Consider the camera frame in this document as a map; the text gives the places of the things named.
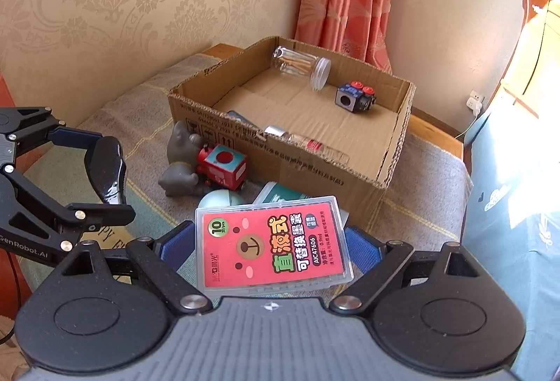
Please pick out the clear plastic jar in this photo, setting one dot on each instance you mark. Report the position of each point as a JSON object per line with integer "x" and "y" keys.
{"x": 299, "y": 66}

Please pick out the glossy black oval case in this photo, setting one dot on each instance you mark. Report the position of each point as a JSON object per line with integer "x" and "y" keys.
{"x": 107, "y": 166}

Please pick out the black toy block red wheels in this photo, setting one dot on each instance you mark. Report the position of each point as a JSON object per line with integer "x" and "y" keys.
{"x": 354, "y": 99}

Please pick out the small black square box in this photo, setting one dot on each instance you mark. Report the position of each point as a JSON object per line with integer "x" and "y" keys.
{"x": 240, "y": 119}

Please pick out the jar of gold capsules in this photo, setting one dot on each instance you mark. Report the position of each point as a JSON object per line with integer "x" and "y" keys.
{"x": 306, "y": 142}

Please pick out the red toy train block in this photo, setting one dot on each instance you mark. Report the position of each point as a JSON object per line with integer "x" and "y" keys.
{"x": 223, "y": 166}

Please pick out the blue floral bed sheet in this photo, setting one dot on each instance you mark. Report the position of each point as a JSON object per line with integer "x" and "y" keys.
{"x": 503, "y": 254}

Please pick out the brown cardboard box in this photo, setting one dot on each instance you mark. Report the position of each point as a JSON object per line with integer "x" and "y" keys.
{"x": 306, "y": 131}

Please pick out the white wall socket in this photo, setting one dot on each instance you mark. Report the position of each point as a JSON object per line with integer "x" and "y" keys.
{"x": 475, "y": 102}

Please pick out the light blue egg-shaped case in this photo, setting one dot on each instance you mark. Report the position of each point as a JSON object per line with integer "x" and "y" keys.
{"x": 221, "y": 199}

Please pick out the wooden headboard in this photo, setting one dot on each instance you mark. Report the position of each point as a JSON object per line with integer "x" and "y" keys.
{"x": 538, "y": 48}

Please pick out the pink refill card case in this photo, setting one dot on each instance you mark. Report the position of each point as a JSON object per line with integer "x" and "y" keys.
{"x": 273, "y": 245}

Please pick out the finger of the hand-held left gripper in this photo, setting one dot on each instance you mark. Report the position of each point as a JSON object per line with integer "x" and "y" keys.
{"x": 74, "y": 137}
{"x": 39, "y": 201}

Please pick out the grey hippo toy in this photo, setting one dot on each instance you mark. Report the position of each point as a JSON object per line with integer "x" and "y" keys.
{"x": 183, "y": 171}

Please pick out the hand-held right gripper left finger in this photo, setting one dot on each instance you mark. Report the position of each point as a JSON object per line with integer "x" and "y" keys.
{"x": 177, "y": 247}

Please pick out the white bottle green label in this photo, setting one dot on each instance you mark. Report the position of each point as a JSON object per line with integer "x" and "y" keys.
{"x": 280, "y": 192}

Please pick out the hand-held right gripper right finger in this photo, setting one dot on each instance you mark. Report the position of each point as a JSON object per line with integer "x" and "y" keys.
{"x": 363, "y": 250}

